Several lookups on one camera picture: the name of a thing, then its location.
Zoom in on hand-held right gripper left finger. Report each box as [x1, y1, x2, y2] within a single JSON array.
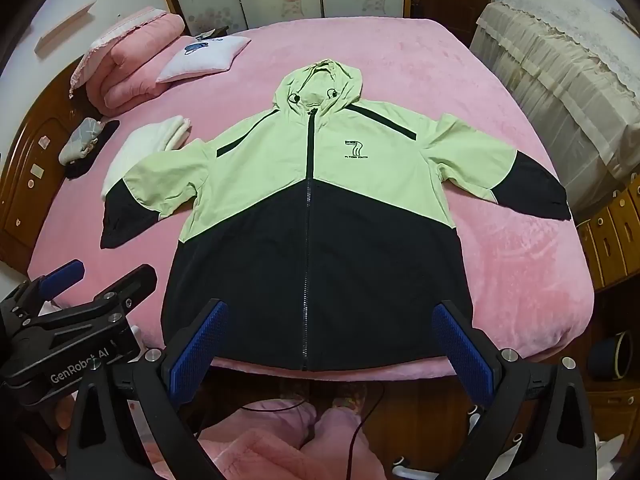
[[65, 299, 231, 480]]

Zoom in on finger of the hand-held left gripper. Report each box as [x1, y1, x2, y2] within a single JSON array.
[[30, 259, 85, 301], [80, 264, 158, 322]]

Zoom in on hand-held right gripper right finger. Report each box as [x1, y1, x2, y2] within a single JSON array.
[[431, 300, 598, 480]]

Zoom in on green and black hooded jacket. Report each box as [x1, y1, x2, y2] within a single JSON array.
[[99, 59, 573, 373]]

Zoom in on wooden headboard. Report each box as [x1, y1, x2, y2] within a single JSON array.
[[0, 55, 101, 276]]

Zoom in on person's pink pajama legs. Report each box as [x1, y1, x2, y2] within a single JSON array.
[[145, 395, 401, 480]]

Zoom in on patterned slipper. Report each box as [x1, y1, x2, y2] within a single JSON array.
[[330, 385, 368, 413]]

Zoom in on grey patterned cloth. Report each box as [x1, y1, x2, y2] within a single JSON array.
[[58, 117, 105, 165]]

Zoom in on dark round container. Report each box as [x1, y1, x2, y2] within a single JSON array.
[[587, 331, 633, 378]]

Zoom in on folded white towel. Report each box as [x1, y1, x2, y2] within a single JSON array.
[[101, 116, 193, 203]]

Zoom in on black cloth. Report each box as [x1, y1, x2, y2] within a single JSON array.
[[65, 120, 121, 180]]

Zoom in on wooden drawer cabinet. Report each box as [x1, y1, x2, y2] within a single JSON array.
[[575, 170, 640, 291]]

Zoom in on folded pink quilt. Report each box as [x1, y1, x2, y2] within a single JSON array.
[[69, 6, 187, 117]]

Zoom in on white pillow with blue print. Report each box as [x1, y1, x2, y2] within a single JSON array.
[[156, 35, 252, 85]]

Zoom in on pink bed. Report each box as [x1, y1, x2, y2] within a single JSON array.
[[27, 19, 596, 378]]

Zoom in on black cable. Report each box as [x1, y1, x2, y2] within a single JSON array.
[[192, 380, 386, 480]]

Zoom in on wooden wall shelf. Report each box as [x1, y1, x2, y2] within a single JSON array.
[[34, 0, 96, 56]]

